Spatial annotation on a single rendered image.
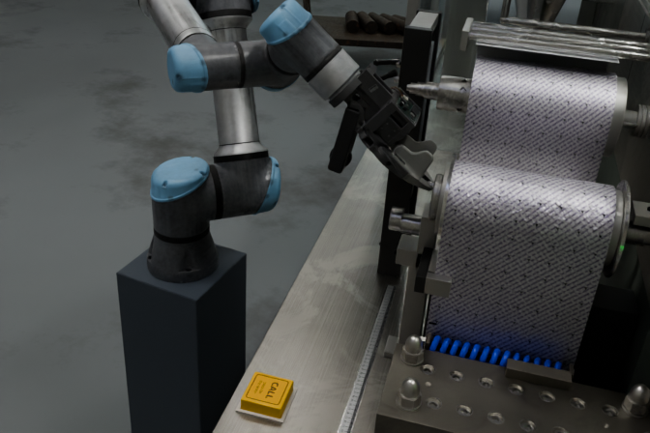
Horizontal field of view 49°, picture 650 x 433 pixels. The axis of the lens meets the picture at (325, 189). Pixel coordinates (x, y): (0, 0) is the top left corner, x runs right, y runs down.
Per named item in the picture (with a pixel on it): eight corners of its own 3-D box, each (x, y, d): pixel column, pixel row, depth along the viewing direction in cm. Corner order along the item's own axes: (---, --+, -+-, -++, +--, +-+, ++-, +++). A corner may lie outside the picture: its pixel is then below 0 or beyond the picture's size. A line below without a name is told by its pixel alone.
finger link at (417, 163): (451, 180, 107) (409, 135, 106) (422, 201, 110) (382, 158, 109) (454, 172, 110) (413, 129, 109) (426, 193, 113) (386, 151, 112)
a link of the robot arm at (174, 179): (147, 214, 150) (143, 156, 144) (209, 204, 155) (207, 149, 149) (158, 243, 141) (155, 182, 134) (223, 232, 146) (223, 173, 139)
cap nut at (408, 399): (398, 390, 104) (401, 367, 102) (423, 396, 103) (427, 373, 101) (394, 408, 100) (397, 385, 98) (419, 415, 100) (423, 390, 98)
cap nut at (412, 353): (401, 348, 112) (405, 326, 110) (425, 354, 111) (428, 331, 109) (398, 363, 109) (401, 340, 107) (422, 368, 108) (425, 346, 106)
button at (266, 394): (254, 381, 122) (254, 370, 121) (293, 390, 120) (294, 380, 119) (240, 410, 116) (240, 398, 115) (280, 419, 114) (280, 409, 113)
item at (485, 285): (425, 336, 116) (440, 242, 108) (572, 368, 112) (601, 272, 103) (425, 338, 116) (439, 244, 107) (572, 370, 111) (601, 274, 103)
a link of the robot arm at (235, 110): (206, 218, 153) (173, -37, 149) (271, 209, 159) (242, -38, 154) (220, 223, 142) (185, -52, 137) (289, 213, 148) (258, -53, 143)
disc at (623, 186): (598, 245, 115) (621, 163, 109) (601, 245, 115) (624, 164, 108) (605, 296, 103) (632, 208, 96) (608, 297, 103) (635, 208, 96)
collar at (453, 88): (439, 102, 134) (443, 70, 131) (471, 107, 132) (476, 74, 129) (434, 114, 128) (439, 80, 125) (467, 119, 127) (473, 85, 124)
